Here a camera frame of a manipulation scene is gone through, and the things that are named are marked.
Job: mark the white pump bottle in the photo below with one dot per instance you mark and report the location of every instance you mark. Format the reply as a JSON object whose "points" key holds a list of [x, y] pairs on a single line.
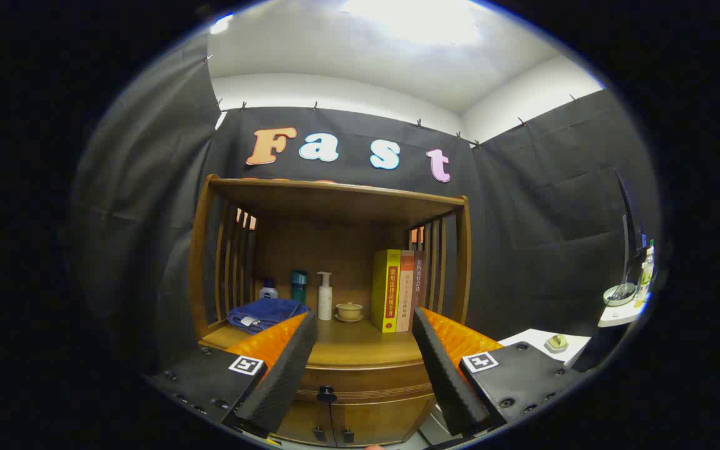
{"points": [[325, 303]]}

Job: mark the beige lidded teacup with saucer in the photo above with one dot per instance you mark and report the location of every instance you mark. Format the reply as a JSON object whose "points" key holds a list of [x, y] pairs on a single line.
{"points": [[349, 311]]}

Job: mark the teal bottle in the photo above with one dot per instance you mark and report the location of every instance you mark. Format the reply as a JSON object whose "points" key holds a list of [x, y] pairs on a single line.
{"points": [[299, 287]]}

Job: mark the brown book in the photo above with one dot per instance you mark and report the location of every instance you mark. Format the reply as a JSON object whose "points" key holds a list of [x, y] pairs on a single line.
{"points": [[419, 281]]}

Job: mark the wooden drawer with black knob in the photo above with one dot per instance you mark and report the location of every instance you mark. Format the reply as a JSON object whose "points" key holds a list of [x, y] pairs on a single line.
{"points": [[372, 378]]}

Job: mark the wooden cabinet door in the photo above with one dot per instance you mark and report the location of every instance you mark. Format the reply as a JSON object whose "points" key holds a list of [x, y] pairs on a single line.
{"points": [[379, 419], [304, 422]]}

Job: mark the wooden countertop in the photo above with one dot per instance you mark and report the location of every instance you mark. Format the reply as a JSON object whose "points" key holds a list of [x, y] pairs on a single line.
{"points": [[360, 344]]}

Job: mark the blue folded towel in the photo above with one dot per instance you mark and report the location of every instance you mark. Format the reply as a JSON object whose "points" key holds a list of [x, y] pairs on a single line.
{"points": [[266, 312]]}

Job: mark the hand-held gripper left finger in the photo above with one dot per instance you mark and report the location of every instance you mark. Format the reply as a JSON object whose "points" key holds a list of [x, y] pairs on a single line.
{"points": [[285, 369]]}

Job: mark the orange and white book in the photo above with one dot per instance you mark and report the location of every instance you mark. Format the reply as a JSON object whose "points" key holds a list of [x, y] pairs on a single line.
{"points": [[405, 294]]}

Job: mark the thick yellow book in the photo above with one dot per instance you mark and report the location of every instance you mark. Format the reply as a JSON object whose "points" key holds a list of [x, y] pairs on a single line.
{"points": [[388, 290]]}

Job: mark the green plastic bottle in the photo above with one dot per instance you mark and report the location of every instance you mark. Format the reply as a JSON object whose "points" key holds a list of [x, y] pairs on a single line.
{"points": [[647, 272]]}

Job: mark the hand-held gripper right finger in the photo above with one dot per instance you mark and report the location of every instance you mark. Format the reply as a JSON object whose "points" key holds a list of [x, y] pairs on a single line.
{"points": [[444, 369]]}

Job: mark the pale green bowl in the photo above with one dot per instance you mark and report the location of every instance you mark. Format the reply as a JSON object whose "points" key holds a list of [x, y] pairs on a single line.
{"points": [[619, 295]]}

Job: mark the white side cabinet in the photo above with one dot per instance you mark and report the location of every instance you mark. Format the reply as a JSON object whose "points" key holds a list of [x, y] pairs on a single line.
{"points": [[532, 340]]}

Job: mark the small white blue-capped bottle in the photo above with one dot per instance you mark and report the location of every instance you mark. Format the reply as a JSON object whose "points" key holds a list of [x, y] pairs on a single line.
{"points": [[269, 292]]}

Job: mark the white side shelf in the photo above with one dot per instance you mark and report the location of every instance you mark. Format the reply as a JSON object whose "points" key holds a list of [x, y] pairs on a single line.
{"points": [[619, 315]]}

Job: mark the wooden cabinet with slatted sides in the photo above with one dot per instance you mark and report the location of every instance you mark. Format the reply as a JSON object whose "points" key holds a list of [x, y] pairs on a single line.
{"points": [[335, 237]]}

